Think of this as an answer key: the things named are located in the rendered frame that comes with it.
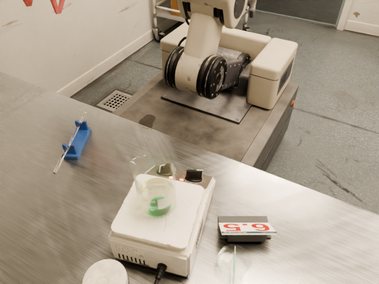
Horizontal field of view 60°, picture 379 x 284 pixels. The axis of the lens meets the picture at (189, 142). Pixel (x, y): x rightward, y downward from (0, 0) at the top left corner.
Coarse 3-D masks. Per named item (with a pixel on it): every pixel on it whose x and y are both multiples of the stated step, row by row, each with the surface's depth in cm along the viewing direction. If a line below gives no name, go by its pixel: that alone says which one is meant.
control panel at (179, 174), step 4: (176, 172) 63; (180, 172) 63; (184, 172) 64; (176, 176) 61; (180, 176) 61; (184, 176) 62; (204, 176) 63; (208, 176) 63; (180, 180) 59; (184, 180) 59; (204, 180) 61; (208, 180) 61; (196, 184) 58; (200, 184) 59; (204, 184) 59; (208, 184) 59; (204, 188) 57
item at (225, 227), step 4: (224, 224) 58; (228, 224) 58; (232, 224) 58; (236, 224) 58; (240, 224) 58; (244, 224) 58; (248, 224) 58; (252, 224) 58; (256, 224) 58; (260, 224) 58; (264, 224) 58; (268, 224) 58; (224, 228) 56; (228, 228) 56; (232, 228) 56; (236, 228) 56; (240, 228) 56; (244, 228) 56; (248, 228) 56; (252, 228) 56; (256, 228) 56; (260, 228) 56; (264, 228) 56; (268, 228) 56
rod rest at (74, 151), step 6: (84, 126) 76; (78, 132) 76; (84, 132) 76; (90, 132) 78; (78, 138) 75; (84, 138) 75; (66, 144) 70; (72, 144) 70; (78, 144) 73; (84, 144) 74; (72, 150) 70; (78, 150) 72; (66, 156) 71; (72, 156) 71; (78, 156) 71
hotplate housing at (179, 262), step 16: (208, 192) 57; (208, 208) 60; (112, 240) 50; (128, 240) 49; (192, 240) 50; (128, 256) 51; (144, 256) 50; (160, 256) 49; (176, 256) 48; (192, 256) 50; (160, 272) 49; (176, 272) 51
